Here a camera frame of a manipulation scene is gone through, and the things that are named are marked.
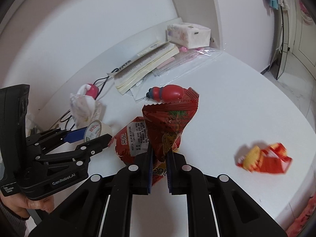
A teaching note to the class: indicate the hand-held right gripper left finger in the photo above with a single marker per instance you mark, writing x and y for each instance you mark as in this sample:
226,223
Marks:
138,177

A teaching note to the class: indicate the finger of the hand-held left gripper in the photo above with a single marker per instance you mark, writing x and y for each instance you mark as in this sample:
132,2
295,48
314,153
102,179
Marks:
74,134
98,143

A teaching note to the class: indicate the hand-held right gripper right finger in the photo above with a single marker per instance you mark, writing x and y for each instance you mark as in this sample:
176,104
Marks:
177,175

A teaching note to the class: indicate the clear tape roll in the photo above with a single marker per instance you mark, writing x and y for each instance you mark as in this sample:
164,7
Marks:
95,128

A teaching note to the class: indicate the person's left forearm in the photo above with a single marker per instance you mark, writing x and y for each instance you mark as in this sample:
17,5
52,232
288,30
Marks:
9,224

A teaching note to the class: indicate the person's left hand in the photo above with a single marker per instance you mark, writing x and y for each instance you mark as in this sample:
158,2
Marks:
32,205

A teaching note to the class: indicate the crumpled printed tissue pack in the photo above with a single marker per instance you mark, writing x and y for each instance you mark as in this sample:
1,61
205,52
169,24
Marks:
84,111

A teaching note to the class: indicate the red snack bag white label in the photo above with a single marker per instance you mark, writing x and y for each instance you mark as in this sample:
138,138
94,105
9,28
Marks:
130,143

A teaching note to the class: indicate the pink white round gadget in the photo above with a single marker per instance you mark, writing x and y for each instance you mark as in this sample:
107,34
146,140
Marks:
89,90

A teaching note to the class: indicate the red toy bottle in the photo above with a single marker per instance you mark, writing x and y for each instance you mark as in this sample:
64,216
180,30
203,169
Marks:
170,93

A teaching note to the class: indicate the red yellow crumpled wrapper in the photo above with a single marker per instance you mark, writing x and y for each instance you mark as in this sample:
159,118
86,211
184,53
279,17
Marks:
264,160

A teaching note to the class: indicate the stack of booklets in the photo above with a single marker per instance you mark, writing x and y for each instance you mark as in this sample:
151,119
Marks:
148,61

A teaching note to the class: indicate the clear plastic bag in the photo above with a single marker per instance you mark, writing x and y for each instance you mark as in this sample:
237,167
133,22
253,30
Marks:
177,75

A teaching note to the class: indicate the pink comb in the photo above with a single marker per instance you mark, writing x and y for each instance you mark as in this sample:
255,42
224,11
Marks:
170,63

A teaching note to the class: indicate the red patterned cloth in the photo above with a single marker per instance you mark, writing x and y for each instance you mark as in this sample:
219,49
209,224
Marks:
305,212

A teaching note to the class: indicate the white tissue pack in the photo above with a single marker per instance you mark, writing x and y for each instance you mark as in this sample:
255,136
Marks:
188,34

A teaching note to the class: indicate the black framed standing mirror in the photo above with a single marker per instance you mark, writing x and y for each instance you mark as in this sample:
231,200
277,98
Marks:
282,42

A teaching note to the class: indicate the white door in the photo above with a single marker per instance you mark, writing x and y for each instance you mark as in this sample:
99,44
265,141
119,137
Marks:
306,37

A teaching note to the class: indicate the pink plush door ornament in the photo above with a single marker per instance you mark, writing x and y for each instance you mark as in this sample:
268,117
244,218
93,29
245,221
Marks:
305,12

